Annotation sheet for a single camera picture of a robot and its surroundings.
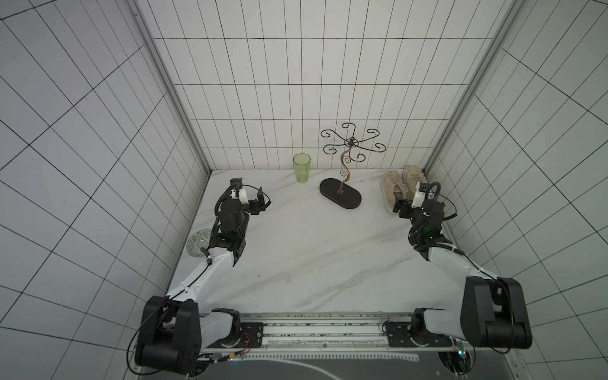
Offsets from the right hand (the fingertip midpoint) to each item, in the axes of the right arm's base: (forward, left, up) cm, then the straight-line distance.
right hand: (412, 193), depth 87 cm
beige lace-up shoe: (+12, +2, -11) cm, 16 cm away
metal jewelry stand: (+12, +23, -17) cm, 31 cm away
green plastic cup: (+20, +44, -5) cm, 49 cm away
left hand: (-6, +61, +4) cm, 62 cm away
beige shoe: (+23, -9, -14) cm, 28 cm away
